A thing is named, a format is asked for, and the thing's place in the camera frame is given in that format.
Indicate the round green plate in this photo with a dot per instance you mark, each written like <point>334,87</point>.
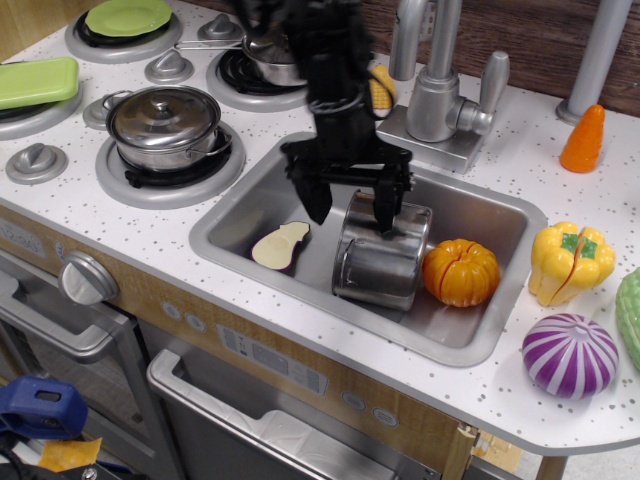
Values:
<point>128,18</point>

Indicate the green toy vegetable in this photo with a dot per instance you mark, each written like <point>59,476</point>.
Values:
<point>627,315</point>

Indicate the grey vertical pole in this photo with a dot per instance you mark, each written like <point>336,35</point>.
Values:
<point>605,35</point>

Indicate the front right stove burner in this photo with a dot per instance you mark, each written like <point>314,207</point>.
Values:
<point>175,189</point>

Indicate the grey stove knob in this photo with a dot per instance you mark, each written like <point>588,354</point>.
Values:
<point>169,68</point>
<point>221,28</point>
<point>36,164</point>

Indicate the back left stove burner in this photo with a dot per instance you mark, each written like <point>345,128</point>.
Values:
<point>88,47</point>

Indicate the purple striped toy onion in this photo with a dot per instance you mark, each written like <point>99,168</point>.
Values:
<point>570,356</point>

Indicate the grey oven door handle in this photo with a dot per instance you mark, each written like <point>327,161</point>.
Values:
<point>84,334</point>

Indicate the back right stove burner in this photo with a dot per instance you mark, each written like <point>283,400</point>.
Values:
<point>234,80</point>

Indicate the grey stove knob back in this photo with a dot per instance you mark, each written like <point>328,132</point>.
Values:
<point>221,28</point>

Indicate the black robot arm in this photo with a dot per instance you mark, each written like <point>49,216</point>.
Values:
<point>331,49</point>

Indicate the grey stove knob middle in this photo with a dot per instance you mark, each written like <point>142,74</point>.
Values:
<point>169,68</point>

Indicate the grey stove knob left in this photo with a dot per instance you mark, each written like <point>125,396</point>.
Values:
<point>36,164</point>

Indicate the grey sink basin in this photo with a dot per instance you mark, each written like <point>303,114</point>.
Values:
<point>264,199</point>

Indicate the orange tape piece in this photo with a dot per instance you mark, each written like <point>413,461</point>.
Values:
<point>62,455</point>

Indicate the lidded steel pot front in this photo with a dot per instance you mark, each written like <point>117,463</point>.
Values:
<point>167,128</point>

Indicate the grey dishwasher door handle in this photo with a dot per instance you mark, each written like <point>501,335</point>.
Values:
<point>237,429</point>

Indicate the green rectangular lid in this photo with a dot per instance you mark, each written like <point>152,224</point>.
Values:
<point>31,83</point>

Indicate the orange toy carrot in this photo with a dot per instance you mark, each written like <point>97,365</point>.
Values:
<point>582,150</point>

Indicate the lidded steel saucepan back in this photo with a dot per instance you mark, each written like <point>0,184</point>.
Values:
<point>270,53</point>

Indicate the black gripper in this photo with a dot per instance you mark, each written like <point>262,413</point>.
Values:
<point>347,150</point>

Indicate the stove burner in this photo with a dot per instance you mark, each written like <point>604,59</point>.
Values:
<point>234,80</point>
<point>22,122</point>
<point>175,189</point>
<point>88,47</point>

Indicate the front left stove burner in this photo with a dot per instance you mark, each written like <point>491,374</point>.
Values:
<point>22,122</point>

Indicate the yellow toy bell pepper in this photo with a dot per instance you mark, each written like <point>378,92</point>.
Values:
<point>566,260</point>

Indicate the silver toy faucet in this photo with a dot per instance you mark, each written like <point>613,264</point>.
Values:
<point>440,126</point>

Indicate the yellow toy corn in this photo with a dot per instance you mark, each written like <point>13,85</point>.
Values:
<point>382,90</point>

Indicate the orange toy pumpkin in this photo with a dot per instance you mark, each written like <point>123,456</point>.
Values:
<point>461,273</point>

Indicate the grey stove knob hidden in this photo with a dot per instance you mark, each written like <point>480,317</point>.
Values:
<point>95,114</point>

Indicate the toy eggplant half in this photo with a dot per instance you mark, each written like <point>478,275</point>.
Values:
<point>276,250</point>

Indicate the grey oven dial knob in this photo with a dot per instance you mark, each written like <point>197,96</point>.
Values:
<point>84,281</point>

